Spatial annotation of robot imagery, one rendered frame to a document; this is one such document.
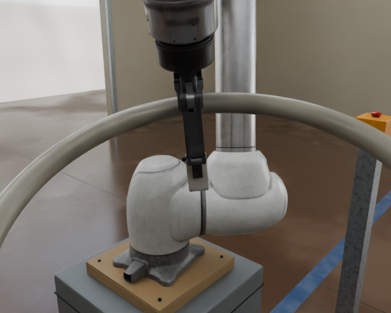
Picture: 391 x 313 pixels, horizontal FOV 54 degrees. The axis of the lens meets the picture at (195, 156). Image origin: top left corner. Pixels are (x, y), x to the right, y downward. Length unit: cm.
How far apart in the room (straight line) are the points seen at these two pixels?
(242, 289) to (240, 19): 66
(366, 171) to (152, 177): 105
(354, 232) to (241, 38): 113
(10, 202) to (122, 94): 542
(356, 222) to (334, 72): 532
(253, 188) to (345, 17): 611
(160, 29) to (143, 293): 63
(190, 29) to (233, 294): 70
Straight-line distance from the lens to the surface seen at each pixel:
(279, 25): 741
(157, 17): 47
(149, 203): 89
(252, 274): 106
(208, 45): 50
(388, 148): 48
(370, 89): 679
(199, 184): 57
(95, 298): 100
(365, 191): 173
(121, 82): 582
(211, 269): 101
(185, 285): 95
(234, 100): 54
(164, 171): 89
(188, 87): 50
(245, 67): 94
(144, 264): 97
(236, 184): 90
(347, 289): 197
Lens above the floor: 140
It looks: 18 degrees down
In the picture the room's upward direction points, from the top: straight up
